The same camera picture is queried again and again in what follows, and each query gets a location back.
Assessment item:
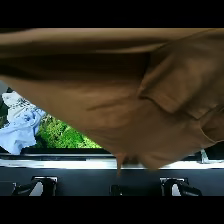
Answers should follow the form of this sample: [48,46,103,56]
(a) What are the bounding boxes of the brown T-shirt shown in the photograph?
[0,28,224,177]

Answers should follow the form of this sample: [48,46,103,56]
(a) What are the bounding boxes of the light blue garment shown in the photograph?
[0,107,47,156]

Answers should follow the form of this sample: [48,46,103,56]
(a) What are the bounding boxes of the silver frame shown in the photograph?
[0,148,224,197]

